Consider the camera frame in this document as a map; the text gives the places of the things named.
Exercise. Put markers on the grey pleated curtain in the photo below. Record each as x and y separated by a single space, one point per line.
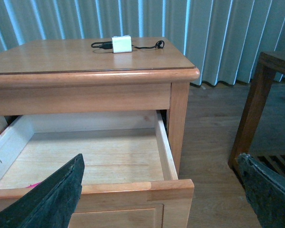
223 38

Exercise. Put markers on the white charger block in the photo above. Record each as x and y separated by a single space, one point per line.
122 44

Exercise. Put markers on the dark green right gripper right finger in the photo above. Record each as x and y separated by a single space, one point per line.
265 191

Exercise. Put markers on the wooden drawer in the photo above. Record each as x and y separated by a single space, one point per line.
130 179

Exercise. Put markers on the light wooden nightstand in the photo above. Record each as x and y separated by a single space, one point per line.
68 76

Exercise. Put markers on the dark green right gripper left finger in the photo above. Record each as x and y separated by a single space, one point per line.
51 203

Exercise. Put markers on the pink marker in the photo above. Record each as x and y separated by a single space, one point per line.
33 185

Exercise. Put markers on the dark wooden side table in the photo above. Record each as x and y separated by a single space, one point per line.
268 64

